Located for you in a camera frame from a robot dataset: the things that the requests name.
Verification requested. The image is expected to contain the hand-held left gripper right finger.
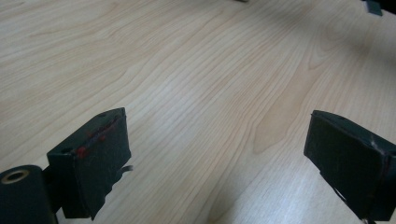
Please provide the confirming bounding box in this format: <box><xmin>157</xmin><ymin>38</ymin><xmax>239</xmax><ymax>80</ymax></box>
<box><xmin>303</xmin><ymin>109</ymin><xmax>396</xmax><ymax>222</ymax></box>

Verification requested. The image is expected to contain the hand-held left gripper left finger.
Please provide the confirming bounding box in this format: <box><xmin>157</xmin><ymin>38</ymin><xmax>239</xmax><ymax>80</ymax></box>
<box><xmin>46</xmin><ymin>106</ymin><xmax>133</xmax><ymax>221</ymax></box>

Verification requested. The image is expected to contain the small dark object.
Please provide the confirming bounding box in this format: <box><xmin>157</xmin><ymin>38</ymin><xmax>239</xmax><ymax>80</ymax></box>
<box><xmin>361</xmin><ymin>0</ymin><xmax>384</xmax><ymax>17</ymax></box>

